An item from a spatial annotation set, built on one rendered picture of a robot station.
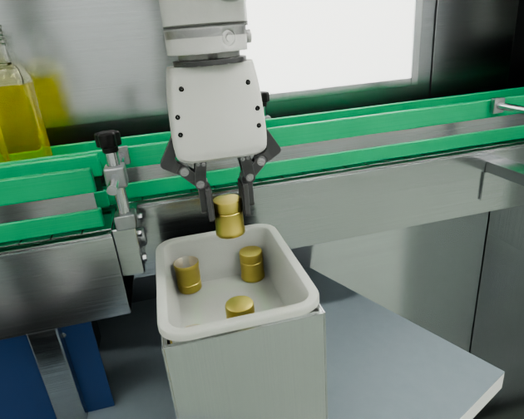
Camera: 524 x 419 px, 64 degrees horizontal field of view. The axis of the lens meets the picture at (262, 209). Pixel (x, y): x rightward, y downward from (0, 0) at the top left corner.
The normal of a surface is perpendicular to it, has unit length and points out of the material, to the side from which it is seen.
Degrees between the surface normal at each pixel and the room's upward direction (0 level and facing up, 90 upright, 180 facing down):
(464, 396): 0
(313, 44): 90
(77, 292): 90
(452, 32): 90
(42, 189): 90
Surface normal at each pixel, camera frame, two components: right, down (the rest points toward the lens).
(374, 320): -0.07, -0.92
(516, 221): -0.97, 0.16
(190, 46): -0.28, 0.40
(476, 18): 0.24, 0.36
